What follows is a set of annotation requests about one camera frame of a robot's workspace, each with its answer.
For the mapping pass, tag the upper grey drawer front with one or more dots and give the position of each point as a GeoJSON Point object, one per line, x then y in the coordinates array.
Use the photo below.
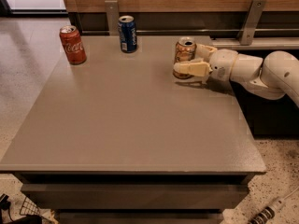
{"type": "Point", "coordinates": [117, 196]}

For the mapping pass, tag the grey drawer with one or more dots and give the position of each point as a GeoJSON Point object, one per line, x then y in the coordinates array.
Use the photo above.
{"type": "Point", "coordinates": [117, 196]}
{"type": "Point", "coordinates": [139, 218]}

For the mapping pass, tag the left metal bracket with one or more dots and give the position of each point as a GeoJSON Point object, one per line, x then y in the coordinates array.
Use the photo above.
{"type": "Point", "coordinates": [112, 12]}

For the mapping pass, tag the right metal bracket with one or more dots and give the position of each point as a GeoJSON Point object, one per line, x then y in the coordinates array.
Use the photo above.
{"type": "Point", "coordinates": [251, 21]}

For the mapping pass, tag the black wire basket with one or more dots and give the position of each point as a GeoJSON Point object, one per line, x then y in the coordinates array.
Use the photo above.
{"type": "Point", "coordinates": [29, 212]}

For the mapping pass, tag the white power strip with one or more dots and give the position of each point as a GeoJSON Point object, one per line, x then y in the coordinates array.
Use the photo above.
{"type": "Point", "coordinates": [271, 209]}

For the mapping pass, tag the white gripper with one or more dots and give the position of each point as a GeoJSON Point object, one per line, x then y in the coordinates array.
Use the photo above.
{"type": "Point", "coordinates": [222, 63]}

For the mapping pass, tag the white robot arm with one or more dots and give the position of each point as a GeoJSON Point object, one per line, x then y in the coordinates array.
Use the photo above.
{"type": "Point", "coordinates": [271, 77]}

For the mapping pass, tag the blue Pepsi can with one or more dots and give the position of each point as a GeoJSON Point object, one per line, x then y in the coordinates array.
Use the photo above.
{"type": "Point", "coordinates": [127, 32]}

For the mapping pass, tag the metal foot rail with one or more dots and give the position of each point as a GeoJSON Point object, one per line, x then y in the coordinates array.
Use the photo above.
{"type": "Point", "coordinates": [284, 32]}

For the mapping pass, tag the orange soda can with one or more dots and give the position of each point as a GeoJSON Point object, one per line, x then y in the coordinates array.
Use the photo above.
{"type": "Point", "coordinates": [185, 49]}

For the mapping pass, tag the grey drawer cabinet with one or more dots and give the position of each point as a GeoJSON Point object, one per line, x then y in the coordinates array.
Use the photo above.
{"type": "Point", "coordinates": [124, 119]}

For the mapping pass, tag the metal bracket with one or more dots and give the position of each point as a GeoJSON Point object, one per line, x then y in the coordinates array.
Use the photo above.
{"type": "Point", "coordinates": [251, 21]}
{"type": "Point", "coordinates": [112, 12]}

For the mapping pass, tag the red Coca-Cola can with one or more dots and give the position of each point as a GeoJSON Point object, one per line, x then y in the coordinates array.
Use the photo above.
{"type": "Point", "coordinates": [72, 44]}

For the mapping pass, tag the lower grey drawer front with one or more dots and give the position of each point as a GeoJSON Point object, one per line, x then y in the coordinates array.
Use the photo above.
{"type": "Point", "coordinates": [139, 218]}

